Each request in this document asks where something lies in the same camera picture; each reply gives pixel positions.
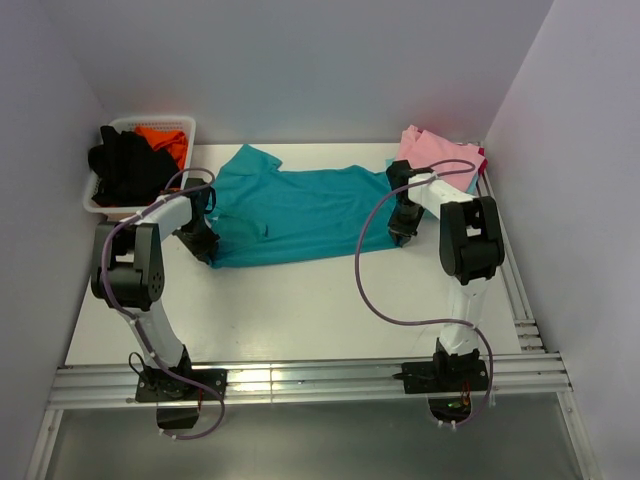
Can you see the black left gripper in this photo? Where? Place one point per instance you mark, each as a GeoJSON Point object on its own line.
{"type": "Point", "coordinates": [199, 250]}

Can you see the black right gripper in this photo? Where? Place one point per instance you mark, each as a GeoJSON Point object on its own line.
{"type": "Point", "coordinates": [398, 229]}

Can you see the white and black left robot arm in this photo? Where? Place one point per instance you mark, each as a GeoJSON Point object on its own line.
{"type": "Point", "coordinates": [128, 273]}

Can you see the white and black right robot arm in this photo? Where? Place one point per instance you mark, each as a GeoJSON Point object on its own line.
{"type": "Point", "coordinates": [471, 249]}

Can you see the folded pink t shirt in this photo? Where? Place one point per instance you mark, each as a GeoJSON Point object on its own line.
{"type": "Point", "coordinates": [425, 149]}

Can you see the folded light teal t shirt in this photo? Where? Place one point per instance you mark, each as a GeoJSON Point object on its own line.
{"type": "Point", "coordinates": [464, 182]}

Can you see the folded red t shirt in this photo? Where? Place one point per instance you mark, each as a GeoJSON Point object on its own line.
{"type": "Point", "coordinates": [484, 163]}

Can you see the black t shirt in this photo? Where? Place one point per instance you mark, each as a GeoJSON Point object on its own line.
{"type": "Point", "coordinates": [129, 171]}

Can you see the orange t shirt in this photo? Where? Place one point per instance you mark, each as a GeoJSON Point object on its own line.
{"type": "Point", "coordinates": [174, 142]}

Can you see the white plastic laundry basket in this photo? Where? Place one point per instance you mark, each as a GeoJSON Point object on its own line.
{"type": "Point", "coordinates": [162, 123]}

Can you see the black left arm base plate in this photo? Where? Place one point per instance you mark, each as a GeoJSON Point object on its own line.
{"type": "Point", "coordinates": [155, 386]}

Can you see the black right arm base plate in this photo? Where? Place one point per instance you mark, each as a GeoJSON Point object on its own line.
{"type": "Point", "coordinates": [426, 377]}

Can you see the aluminium right side rail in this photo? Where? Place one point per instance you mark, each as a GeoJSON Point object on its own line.
{"type": "Point", "coordinates": [525, 323]}

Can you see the aluminium front frame rail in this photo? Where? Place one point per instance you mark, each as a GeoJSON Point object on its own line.
{"type": "Point", "coordinates": [113, 386]}

